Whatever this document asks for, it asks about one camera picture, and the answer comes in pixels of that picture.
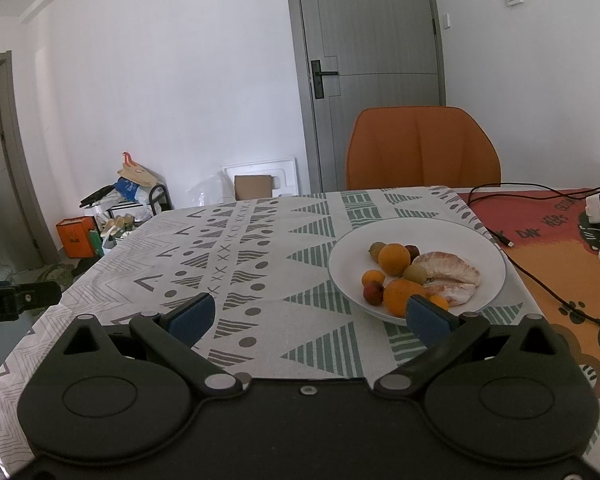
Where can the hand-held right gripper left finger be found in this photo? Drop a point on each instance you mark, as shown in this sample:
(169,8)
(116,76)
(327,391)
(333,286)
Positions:
(192,319)

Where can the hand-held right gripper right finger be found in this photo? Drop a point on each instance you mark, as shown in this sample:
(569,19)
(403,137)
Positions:
(427,326)

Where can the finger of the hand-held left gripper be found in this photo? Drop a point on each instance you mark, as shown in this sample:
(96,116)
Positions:
(40,295)

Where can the small orange fruit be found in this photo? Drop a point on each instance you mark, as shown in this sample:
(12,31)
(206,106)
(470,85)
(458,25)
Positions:
(438,302)
(373,278)

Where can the orange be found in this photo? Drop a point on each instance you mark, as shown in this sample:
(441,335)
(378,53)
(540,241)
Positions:
(394,259)
(400,299)

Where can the peeled pomelo segment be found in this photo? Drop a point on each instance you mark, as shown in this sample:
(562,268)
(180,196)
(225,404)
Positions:
(450,266)
(455,294)

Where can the dark red fruit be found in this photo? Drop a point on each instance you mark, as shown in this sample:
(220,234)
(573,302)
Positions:
(412,251)

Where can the white plate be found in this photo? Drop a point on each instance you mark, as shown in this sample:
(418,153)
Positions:
(490,265)

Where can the small green fruit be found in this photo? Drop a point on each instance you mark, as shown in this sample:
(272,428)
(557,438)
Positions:
(376,249)

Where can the orange box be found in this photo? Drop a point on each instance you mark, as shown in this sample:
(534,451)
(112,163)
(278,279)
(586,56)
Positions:
(75,237)

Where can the white green patterned tablecloth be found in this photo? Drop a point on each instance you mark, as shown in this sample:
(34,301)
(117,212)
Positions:
(260,260)

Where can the black folded tripod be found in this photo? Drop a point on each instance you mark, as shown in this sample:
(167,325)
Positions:
(96,196)

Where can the black metal rack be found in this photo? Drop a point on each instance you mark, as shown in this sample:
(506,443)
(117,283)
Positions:
(161,197)

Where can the clear plastic sheet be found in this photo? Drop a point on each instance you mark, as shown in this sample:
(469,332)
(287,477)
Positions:
(207,192)

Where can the orange red printed tablecloth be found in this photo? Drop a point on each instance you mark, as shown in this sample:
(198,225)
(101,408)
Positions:
(545,255)

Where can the blue white bag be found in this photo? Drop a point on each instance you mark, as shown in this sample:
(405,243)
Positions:
(129,189)

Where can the brown cardboard box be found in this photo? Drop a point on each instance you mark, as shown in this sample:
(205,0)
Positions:
(252,188)

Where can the white foam packaging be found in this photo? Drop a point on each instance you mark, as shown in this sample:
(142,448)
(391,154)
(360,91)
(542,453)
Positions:
(285,170)

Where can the orange chair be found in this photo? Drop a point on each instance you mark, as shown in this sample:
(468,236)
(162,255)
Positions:
(420,150)

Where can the grey door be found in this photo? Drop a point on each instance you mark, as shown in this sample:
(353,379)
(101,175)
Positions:
(370,20)

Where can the grey doorway frame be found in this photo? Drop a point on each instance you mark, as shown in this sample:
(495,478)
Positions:
(12,135)

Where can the small white wall switch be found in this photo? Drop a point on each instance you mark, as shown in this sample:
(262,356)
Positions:
(446,21)

